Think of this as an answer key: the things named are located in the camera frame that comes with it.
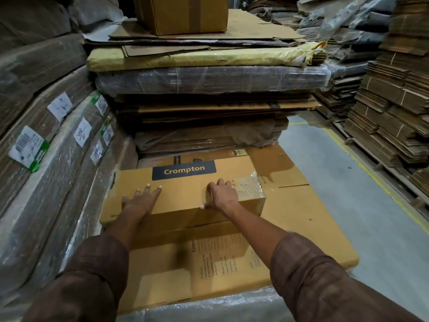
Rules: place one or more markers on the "tall stacks of folded cartons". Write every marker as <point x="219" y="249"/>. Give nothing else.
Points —
<point x="395" y="97"/>

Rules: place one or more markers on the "white label with green edge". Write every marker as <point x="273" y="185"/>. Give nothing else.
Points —
<point x="28" y="147"/>
<point x="101" y="104"/>
<point x="107" y="133"/>

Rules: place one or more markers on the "wooden pallet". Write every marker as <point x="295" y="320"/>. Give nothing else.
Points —
<point x="398" y="177"/>

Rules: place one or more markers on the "pile of plastic wrapped bundles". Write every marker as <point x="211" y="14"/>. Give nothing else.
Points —
<point x="37" y="97"/>

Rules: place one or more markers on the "taped brown cardboard box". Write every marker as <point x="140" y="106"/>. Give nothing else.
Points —
<point x="182" y="13"/>

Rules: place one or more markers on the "person's right thumb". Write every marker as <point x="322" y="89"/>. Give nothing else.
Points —
<point x="207" y="206"/>

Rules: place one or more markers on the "person's left middle finger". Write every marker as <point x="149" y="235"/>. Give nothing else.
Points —
<point x="147" y="191"/>

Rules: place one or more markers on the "person's right hand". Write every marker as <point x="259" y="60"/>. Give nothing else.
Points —
<point x="224" y="199"/>

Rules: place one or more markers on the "white handwritten paper label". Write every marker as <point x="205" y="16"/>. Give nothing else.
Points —
<point x="97" y="152"/>
<point x="82" y="132"/>
<point x="60" y="106"/>

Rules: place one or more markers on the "grey plastic wrapped cardboard bundle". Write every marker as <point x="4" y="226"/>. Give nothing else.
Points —
<point x="214" y="78"/>

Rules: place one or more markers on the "low stack of cardboard sheets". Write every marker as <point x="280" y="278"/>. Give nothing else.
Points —
<point x="338" y="93"/>

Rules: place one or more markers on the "heap of grey wrapped bundles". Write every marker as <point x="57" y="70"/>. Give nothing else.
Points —
<point x="338" y="23"/>

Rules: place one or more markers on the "clear plastic wrapped bundle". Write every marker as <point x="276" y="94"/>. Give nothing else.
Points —
<point x="214" y="306"/>

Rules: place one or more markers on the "yellow wrapped cardboard bundle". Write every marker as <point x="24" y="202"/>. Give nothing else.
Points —
<point x="201" y="58"/>

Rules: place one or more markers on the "loose flat cardboard sheets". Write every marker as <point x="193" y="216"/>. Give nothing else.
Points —
<point x="254" y="30"/>

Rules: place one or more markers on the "large flat brown carton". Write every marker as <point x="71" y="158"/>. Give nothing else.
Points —
<point x="301" y="224"/>

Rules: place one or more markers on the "person's left hand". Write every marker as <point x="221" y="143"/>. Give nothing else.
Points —
<point x="142" y="204"/>

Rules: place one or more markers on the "person's left forearm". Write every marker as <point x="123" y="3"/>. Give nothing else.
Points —
<point x="97" y="264"/>

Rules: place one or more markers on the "person's right forearm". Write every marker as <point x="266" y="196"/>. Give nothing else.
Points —
<point x="295" y="261"/>

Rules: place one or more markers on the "carton with dark label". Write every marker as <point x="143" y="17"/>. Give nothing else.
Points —
<point x="181" y="194"/>

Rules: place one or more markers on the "person's left little finger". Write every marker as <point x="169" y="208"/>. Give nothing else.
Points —
<point x="126" y="200"/>

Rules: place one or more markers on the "stack of flat brown cardboard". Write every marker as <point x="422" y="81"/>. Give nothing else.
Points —
<point x="207" y="124"/>

